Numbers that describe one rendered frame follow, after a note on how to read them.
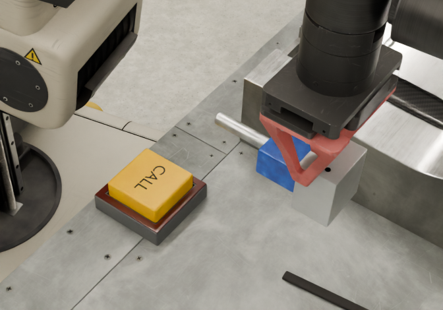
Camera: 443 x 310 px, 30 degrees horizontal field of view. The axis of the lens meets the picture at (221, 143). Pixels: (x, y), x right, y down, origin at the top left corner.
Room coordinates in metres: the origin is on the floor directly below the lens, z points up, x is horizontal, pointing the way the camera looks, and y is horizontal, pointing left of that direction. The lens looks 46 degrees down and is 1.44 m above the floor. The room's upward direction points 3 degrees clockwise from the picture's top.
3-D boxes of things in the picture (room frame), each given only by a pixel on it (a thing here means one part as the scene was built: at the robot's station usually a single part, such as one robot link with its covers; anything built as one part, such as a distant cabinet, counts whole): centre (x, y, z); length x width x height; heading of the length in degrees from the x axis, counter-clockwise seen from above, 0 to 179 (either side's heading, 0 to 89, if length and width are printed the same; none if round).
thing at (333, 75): (0.46, -0.08, 1.06); 0.10 x 0.07 x 0.07; 146
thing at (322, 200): (0.48, -0.05, 0.93); 0.13 x 0.05 x 0.05; 56
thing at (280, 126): (0.45, -0.07, 0.99); 0.07 x 0.07 x 0.09; 56
